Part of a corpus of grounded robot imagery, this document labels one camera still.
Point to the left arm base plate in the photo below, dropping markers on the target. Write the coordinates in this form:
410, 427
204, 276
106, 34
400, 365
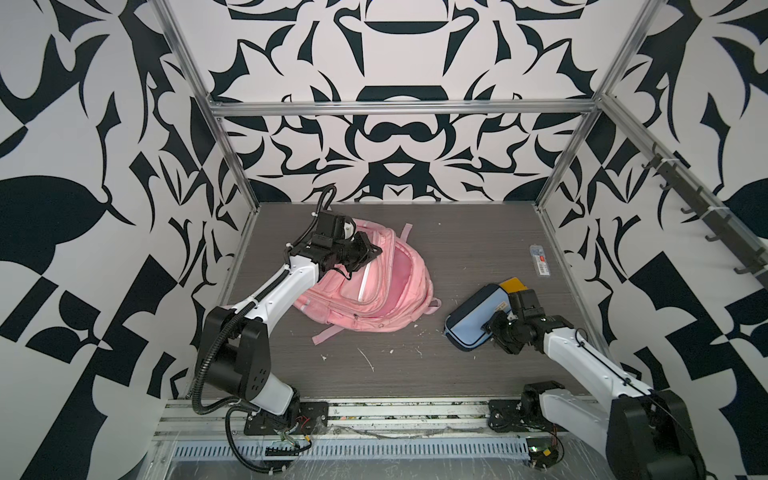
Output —
288, 419

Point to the white perforated cable duct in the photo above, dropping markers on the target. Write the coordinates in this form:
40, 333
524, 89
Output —
510, 448

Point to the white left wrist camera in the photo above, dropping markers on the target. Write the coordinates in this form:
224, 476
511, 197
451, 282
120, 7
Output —
349, 228

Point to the pink student backpack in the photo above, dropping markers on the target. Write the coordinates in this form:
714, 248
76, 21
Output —
386, 295

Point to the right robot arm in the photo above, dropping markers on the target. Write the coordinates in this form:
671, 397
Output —
641, 432

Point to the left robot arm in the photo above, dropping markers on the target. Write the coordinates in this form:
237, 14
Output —
233, 369

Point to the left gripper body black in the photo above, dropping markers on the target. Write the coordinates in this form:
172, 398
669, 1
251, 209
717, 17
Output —
343, 252

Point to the wall hook rack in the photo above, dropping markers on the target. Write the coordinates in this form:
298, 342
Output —
701, 204

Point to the blue pencil case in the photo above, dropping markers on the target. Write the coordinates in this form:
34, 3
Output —
465, 327

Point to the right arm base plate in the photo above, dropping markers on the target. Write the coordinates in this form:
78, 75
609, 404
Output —
518, 415

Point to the aluminium front rail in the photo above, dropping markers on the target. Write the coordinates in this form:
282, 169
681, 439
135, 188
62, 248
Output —
366, 417

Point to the yellow sticky note pad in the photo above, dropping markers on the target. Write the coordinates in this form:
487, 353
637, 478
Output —
513, 285

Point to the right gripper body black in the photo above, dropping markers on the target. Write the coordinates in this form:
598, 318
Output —
507, 331

